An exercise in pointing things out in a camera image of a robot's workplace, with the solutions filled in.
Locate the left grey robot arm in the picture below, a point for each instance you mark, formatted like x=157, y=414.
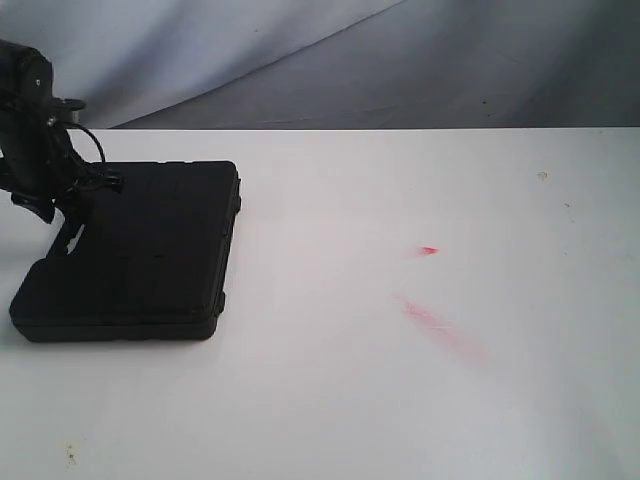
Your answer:
x=27, y=82

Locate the black plastic carrying case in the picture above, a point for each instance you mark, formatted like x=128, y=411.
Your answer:
x=150, y=263

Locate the grey fabric backdrop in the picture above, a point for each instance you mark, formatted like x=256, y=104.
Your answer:
x=339, y=64

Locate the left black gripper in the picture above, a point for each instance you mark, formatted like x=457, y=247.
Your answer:
x=40, y=166

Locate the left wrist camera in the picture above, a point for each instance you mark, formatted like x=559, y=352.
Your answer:
x=67, y=110

